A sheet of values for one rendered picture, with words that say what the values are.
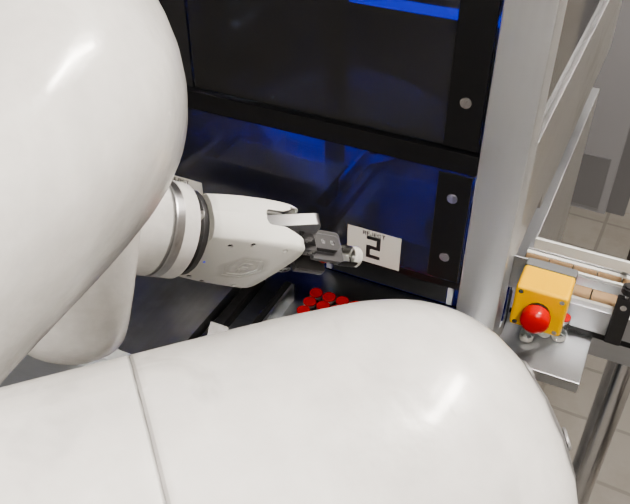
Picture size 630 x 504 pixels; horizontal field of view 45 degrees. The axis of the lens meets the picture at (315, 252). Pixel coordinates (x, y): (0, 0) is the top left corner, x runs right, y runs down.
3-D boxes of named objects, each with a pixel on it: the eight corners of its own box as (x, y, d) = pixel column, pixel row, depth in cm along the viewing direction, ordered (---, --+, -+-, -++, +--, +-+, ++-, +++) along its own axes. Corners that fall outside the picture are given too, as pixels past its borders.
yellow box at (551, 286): (520, 293, 114) (528, 255, 109) (568, 307, 111) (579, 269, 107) (507, 324, 108) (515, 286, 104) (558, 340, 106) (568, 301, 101)
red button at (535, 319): (522, 314, 108) (527, 293, 105) (550, 323, 106) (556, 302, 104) (515, 331, 105) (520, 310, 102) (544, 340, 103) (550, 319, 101)
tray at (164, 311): (155, 216, 143) (153, 200, 141) (277, 253, 134) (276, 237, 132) (29, 329, 119) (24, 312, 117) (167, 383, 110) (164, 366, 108)
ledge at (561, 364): (512, 309, 125) (514, 300, 124) (593, 333, 121) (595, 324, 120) (489, 365, 116) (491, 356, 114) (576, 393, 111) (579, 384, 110)
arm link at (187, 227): (128, 292, 65) (159, 295, 67) (181, 252, 59) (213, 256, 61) (120, 206, 68) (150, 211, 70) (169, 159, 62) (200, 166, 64)
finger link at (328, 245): (287, 257, 71) (339, 264, 76) (308, 243, 69) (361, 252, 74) (282, 227, 72) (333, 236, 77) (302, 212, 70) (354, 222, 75)
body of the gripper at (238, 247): (147, 291, 67) (249, 301, 74) (209, 245, 60) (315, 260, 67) (139, 216, 70) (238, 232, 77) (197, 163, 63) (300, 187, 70)
